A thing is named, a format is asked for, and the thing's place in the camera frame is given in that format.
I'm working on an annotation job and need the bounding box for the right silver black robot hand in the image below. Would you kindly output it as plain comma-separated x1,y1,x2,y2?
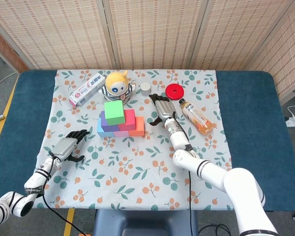
148,94,177,126

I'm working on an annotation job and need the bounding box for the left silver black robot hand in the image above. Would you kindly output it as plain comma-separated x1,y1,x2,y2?
48,129,91,163

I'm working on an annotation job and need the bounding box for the orange foam cube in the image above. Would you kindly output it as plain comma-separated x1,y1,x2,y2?
128,116,146,137

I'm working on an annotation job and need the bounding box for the magenta foam cube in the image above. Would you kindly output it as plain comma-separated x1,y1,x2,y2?
118,109,137,132

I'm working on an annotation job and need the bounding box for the light blue foam cube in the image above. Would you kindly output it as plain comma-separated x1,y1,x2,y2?
97,117,117,138

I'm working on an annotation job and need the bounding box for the purple foam cube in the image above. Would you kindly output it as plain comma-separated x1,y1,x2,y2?
100,110,120,133

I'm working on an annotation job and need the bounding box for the green foam cube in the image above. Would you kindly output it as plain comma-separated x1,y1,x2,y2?
104,100,126,125

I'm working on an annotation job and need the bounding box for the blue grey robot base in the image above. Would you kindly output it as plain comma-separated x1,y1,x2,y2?
92,209,199,236

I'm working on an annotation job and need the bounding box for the red disc with hole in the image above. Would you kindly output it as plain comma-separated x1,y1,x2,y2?
165,83,185,100

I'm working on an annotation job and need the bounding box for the small white jar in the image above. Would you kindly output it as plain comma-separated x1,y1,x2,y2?
139,82,152,96

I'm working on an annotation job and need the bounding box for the orange drink plastic bottle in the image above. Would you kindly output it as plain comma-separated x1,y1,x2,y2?
178,98,216,136

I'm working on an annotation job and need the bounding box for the yellow plush toy striped shirt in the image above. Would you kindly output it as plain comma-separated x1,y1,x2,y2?
99,70,136,106

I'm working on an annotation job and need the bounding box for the white toothpaste box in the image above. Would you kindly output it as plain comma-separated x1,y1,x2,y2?
68,73,106,109

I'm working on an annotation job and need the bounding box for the bamboo folding screen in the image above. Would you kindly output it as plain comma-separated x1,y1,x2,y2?
0,0,295,99

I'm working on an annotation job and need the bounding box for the floral fruit print tablecloth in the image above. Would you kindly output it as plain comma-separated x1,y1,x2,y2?
25,69,239,211

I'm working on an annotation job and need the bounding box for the teal padded table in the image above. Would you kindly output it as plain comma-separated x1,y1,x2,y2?
0,70,295,212

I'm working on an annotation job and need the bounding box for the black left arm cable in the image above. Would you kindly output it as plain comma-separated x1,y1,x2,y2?
42,152,88,236

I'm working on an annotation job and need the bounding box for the white floor cable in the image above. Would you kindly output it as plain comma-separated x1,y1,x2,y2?
0,72,18,99

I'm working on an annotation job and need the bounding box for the black floor cable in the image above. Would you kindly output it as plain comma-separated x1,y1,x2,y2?
198,224,232,236

